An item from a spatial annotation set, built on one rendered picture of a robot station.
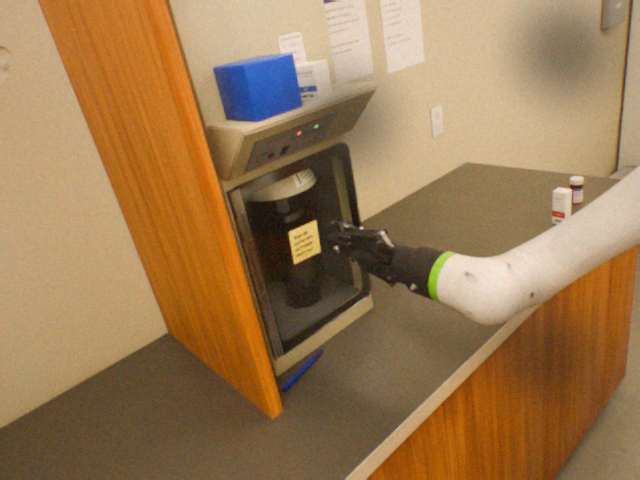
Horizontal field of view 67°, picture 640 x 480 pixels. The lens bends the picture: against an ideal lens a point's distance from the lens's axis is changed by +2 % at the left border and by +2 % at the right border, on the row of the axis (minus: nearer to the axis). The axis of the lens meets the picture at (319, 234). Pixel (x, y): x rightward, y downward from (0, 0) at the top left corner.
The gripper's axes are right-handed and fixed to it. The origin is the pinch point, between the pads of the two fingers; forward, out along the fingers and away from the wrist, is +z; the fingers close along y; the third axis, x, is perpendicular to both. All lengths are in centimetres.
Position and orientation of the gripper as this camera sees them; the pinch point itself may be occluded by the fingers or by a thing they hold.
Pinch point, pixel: (343, 243)
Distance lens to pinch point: 105.0
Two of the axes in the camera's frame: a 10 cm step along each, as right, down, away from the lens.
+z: -6.5, -2.1, 7.3
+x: -7.0, 5.4, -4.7
